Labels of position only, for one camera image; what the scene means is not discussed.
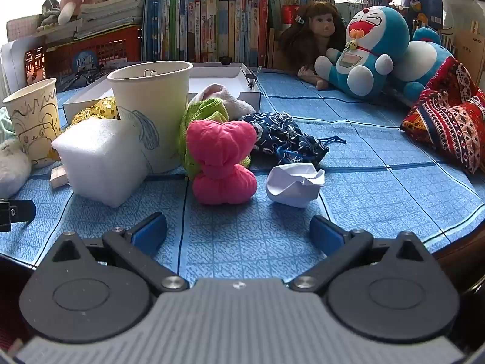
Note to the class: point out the grid-lined board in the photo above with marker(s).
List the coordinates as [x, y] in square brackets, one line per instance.
[22, 28]

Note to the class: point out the red can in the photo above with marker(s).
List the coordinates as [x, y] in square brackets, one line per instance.
[291, 15]

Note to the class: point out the red plastic crate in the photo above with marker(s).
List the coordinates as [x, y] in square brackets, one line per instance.
[113, 45]

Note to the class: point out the large white paper cup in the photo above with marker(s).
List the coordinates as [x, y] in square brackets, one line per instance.
[159, 102]

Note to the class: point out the white fluffy toy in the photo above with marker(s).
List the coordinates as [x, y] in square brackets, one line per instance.
[11, 170]

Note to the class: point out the brown-haired doll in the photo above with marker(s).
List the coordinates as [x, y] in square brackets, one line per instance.
[322, 26]

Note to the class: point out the small black box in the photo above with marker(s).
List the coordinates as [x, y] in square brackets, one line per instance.
[226, 60]

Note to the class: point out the grey plush toy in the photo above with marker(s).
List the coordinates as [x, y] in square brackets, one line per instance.
[51, 11]

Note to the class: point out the blue cat plush toy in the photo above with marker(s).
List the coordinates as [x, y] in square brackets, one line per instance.
[382, 26]

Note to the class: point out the blue and white plush toy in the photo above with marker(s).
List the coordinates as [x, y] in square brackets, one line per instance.
[424, 57]

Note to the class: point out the stack of flat books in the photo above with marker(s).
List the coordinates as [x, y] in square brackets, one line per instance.
[113, 7]

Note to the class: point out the pale pink towel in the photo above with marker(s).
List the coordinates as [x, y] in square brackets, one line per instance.
[227, 102]

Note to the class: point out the yellow sequined pouch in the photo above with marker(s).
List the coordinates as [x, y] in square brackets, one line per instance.
[102, 108]

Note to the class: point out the black binder clip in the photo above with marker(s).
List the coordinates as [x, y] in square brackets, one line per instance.
[250, 79]

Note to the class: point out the row of upright books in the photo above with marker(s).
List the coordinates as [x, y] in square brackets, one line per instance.
[227, 26]

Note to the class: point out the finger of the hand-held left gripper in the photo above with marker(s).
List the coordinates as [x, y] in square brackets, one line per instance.
[19, 210]

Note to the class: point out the small doodled paper cup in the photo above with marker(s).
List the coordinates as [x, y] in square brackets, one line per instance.
[30, 121]

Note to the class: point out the miniature metal bicycle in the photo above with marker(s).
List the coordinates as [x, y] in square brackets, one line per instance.
[94, 74]

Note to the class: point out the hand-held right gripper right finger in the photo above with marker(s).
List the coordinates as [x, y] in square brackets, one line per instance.
[326, 231]

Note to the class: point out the pink cloth bundle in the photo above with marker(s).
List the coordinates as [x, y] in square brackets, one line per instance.
[219, 144]

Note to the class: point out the red patterned cloth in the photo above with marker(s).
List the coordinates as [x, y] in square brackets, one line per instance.
[451, 121]

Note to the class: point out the white paper sheet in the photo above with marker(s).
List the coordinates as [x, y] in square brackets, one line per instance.
[13, 60]

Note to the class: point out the small white block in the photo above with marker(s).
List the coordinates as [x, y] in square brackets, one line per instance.
[58, 178]

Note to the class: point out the white shallow cardboard box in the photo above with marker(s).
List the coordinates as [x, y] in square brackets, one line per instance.
[227, 83]

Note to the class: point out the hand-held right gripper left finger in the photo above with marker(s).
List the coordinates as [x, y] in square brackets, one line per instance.
[147, 231]

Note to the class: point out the green mesh cloth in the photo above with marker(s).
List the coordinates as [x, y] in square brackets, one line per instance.
[208, 108]

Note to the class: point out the white foam block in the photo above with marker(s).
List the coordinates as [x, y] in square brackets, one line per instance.
[98, 159]

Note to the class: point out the brown cardboard box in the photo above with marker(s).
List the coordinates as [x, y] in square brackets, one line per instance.
[470, 45]

